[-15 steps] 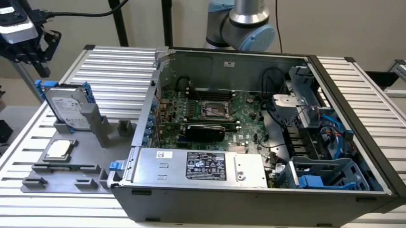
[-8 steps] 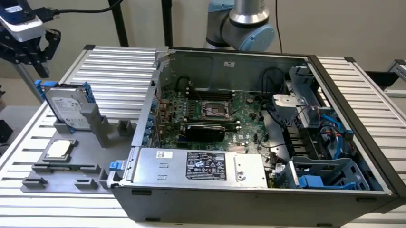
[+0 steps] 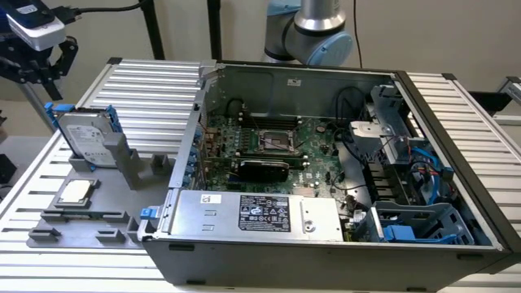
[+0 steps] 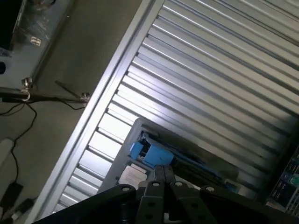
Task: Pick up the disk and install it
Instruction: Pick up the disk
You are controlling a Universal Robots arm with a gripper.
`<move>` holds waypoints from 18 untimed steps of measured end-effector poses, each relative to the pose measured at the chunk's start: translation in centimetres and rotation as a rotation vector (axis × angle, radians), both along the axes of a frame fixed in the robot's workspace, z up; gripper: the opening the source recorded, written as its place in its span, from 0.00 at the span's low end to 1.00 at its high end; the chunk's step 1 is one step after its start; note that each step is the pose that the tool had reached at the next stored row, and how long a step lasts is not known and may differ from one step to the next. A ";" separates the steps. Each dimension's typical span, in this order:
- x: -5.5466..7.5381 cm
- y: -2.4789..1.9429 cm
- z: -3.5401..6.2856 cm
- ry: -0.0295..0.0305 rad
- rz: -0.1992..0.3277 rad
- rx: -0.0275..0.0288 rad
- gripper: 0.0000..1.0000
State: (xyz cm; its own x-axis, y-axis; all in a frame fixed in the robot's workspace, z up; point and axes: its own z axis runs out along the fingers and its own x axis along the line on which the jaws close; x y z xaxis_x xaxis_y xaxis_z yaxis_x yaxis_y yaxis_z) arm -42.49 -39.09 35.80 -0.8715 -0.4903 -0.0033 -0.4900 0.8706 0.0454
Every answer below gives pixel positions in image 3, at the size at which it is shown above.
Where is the green Dell motherboard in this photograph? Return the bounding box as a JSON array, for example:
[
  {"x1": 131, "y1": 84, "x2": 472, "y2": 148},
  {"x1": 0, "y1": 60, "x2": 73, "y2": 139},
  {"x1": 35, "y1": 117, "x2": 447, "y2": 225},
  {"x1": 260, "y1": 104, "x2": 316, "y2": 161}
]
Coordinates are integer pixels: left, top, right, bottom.
[{"x1": 199, "y1": 114, "x2": 368, "y2": 196}]

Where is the grey blue disk bay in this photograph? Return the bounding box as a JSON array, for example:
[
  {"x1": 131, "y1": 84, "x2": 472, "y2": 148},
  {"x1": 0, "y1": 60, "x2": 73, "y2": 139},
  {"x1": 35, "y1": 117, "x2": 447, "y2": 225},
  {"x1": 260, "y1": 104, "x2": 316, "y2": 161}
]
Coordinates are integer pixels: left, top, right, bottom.
[{"x1": 365, "y1": 200, "x2": 477, "y2": 245}]

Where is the silver power supply unit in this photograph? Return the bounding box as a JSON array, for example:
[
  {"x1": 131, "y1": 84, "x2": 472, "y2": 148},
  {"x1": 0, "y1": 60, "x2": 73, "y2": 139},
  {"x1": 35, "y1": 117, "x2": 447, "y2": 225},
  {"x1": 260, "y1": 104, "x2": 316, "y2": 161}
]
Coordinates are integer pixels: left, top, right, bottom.
[{"x1": 163, "y1": 189, "x2": 347, "y2": 242}]

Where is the CPU socket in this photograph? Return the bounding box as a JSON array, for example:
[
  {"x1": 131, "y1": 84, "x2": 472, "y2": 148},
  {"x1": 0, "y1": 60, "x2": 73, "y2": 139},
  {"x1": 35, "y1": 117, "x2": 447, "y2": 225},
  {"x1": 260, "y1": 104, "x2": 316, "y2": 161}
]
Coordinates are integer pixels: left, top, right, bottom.
[{"x1": 252, "y1": 128, "x2": 304, "y2": 153}]

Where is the black graphics card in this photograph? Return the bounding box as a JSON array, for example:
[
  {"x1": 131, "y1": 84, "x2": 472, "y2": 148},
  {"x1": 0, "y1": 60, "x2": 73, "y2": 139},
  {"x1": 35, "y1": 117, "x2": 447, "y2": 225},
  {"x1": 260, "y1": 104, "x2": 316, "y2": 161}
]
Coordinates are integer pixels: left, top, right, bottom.
[{"x1": 232, "y1": 157, "x2": 307, "y2": 184}]

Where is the grey parts rack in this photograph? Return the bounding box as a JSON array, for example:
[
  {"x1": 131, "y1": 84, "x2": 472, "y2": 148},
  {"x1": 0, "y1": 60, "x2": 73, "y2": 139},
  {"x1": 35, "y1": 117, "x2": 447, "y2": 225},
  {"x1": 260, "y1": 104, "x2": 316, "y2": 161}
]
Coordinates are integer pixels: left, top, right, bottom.
[{"x1": 27, "y1": 132, "x2": 179, "y2": 248}]

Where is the blue data wire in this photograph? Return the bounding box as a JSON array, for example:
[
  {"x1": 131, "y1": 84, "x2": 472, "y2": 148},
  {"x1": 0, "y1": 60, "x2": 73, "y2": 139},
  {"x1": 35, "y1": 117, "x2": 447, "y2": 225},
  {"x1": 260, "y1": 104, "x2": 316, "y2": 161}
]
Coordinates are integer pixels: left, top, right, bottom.
[{"x1": 409, "y1": 145, "x2": 456, "y2": 204}]

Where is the empty blue disk carrier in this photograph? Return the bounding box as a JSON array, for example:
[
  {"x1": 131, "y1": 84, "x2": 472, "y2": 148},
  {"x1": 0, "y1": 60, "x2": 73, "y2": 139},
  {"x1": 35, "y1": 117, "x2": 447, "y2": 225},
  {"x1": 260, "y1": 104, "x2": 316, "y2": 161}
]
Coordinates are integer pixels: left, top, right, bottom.
[{"x1": 383, "y1": 225, "x2": 417, "y2": 244}]

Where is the open black PC case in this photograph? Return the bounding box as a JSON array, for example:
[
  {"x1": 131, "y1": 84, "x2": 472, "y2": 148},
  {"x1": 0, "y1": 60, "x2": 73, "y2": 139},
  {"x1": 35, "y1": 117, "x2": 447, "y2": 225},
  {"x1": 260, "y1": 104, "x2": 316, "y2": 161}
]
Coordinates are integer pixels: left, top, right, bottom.
[{"x1": 136, "y1": 59, "x2": 515, "y2": 286}]

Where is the green RAM stick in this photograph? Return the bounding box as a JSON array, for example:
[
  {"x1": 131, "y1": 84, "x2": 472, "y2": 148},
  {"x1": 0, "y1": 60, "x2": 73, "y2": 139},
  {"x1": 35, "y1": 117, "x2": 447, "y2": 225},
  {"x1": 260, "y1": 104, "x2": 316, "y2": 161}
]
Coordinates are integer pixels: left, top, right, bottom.
[{"x1": 59, "y1": 210, "x2": 123, "y2": 221}]

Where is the black RAM slot bank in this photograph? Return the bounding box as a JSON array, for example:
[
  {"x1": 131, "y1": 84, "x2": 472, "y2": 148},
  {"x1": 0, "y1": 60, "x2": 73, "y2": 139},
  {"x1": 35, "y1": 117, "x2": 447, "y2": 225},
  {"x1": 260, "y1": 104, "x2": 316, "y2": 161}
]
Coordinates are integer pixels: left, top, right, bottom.
[
  {"x1": 235, "y1": 151, "x2": 307, "y2": 160},
  {"x1": 240, "y1": 115, "x2": 300, "y2": 129}
]

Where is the small black box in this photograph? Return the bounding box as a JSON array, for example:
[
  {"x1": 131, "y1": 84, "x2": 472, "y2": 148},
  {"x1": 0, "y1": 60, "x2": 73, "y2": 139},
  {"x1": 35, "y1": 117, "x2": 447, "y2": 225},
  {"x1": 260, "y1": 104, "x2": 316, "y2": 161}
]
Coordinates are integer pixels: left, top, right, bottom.
[{"x1": 0, "y1": 154, "x2": 18, "y2": 184}]

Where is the grey metal stand leg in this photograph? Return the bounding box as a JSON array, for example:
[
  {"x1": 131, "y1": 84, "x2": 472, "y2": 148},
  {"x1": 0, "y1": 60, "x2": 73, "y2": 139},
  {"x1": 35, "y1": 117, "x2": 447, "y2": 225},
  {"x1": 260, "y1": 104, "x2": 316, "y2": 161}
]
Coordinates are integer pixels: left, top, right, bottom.
[{"x1": 18, "y1": 81, "x2": 57, "y2": 132}]

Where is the black camera cable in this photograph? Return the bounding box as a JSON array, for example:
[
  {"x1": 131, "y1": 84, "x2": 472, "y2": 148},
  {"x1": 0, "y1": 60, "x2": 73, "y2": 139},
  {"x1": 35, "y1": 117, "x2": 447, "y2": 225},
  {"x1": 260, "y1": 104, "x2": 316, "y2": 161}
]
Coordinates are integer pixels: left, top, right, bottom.
[{"x1": 52, "y1": 0, "x2": 144, "y2": 23}]

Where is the hard disk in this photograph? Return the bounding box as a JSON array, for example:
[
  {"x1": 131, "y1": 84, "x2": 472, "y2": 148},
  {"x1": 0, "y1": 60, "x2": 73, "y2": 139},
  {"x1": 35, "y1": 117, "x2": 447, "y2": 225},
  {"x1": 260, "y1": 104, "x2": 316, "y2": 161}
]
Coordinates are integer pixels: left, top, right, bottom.
[{"x1": 43, "y1": 103, "x2": 123, "y2": 172}]

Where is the black plastic air shroud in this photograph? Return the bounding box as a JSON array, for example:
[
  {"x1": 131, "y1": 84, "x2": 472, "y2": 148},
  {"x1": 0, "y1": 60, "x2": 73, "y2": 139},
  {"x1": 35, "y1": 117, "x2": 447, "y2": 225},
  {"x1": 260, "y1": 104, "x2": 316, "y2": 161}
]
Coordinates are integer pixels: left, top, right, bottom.
[{"x1": 364, "y1": 161, "x2": 408, "y2": 205}]

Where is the aluminium frame rail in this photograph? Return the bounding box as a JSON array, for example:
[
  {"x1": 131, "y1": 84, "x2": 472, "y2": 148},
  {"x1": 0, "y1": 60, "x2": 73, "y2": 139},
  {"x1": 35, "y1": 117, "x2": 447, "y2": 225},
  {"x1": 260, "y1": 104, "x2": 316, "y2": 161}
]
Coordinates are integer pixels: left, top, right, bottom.
[{"x1": 491, "y1": 76, "x2": 521, "y2": 125}]

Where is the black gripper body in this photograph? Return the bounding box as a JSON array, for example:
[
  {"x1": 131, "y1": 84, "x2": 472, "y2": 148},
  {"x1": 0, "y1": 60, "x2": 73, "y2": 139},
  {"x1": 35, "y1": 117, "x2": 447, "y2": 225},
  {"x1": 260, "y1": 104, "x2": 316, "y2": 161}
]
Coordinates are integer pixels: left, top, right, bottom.
[{"x1": 0, "y1": 38, "x2": 61, "y2": 85}]

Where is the black flat bracket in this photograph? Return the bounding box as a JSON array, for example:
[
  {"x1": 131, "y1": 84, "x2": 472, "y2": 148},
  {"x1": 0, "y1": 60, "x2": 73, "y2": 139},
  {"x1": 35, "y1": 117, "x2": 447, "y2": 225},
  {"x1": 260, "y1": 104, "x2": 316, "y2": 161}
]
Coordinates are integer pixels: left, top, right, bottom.
[{"x1": 468, "y1": 90, "x2": 509, "y2": 114}]

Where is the silver metal drive cage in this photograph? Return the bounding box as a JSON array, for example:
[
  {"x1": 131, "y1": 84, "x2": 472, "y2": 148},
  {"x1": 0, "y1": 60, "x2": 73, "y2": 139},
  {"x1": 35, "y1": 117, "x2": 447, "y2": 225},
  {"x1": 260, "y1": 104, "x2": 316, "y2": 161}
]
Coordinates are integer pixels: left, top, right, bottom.
[{"x1": 348, "y1": 85, "x2": 432, "y2": 167}]

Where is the silver CPU chip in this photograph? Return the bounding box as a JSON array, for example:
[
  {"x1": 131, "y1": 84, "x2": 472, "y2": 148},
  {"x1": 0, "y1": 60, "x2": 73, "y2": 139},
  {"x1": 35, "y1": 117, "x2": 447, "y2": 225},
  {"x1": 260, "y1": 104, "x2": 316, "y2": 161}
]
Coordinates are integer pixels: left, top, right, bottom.
[{"x1": 57, "y1": 179, "x2": 99, "y2": 206}]

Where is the black stand pole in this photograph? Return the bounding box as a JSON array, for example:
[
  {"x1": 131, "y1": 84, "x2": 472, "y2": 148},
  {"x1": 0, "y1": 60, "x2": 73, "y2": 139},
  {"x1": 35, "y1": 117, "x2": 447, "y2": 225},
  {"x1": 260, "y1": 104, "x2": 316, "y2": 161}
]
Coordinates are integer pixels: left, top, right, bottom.
[
  {"x1": 207, "y1": 0, "x2": 224, "y2": 60},
  {"x1": 137, "y1": 0, "x2": 167, "y2": 60}
]

